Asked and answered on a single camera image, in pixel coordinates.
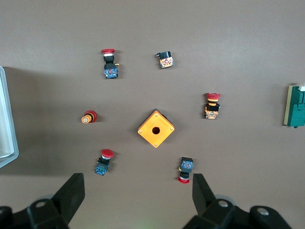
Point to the red yellow emergency stop head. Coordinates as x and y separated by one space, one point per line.
90 117

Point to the orange button enclosure box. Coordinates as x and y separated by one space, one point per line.
147 128

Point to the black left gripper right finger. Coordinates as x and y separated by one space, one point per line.
202 198

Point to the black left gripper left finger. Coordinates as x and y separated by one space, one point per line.
69 200

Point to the red mushroom button blue block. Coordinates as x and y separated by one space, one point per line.
186 164
106 155
110 71

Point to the white grooved plastic tray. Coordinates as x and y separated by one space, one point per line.
6 119

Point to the orange black contact block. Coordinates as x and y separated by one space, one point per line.
166 61

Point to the red emergency stop orange block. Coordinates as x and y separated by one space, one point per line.
212 102

